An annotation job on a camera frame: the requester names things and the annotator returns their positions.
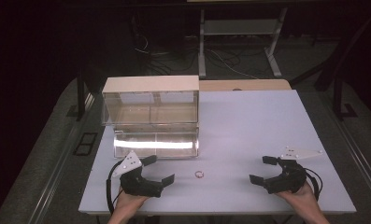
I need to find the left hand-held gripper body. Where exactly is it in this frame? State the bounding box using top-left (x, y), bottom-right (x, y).
top-left (112, 150), bottom-right (164, 198)

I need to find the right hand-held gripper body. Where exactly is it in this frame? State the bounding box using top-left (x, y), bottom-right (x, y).
top-left (263, 146), bottom-right (324, 195)

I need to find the clear acrylic drawer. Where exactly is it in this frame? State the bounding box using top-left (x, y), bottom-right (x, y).
top-left (113, 125), bottom-right (201, 160)
top-left (101, 90), bottom-right (201, 127)

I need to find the clear drawer box beige top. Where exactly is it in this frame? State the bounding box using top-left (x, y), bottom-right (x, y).
top-left (101, 75), bottom-right (201, 160)

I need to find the person's left hand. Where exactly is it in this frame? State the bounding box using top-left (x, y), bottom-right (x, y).
top-left (112, 186), bottom-right (150, 217)

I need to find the person's right hand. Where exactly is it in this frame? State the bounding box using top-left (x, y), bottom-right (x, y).
top-left (274, 181), bottom-right (319, 213)

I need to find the wooden desk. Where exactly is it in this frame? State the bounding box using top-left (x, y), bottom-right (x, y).
top-left (199, 78), bottom-right (293, 92)

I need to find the black metal stand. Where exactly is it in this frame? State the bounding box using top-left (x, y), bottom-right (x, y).
top-left (65, 69), bottom-right (87, 122)
top-left (332, 73), bottom-right (359, 121)

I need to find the white metal stand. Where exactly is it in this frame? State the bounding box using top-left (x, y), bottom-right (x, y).
top-left (197, 7), bottom-right (289, 79)

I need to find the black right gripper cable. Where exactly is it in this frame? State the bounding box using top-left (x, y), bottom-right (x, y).
top-left (304, 167), bottom-right (324, 201)

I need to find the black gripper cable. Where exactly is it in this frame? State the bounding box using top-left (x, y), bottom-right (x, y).
top-left (304, 167), bottom-right (324, 201)
top-left (106, 161), bottom-right (125, 217)

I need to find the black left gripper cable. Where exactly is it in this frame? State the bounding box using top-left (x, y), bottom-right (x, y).
top-left (106, 161), bottom-right (125, 217)

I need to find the metal floor rail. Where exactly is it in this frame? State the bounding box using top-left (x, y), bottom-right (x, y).
top-left (26, 91), bottom-right (96, 224)
top-left (324, 99), bottom-right (371, 203)

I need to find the tangle of floor cables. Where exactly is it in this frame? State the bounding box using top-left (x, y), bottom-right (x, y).
top-left (131, 32), bottom-right (261, 80)

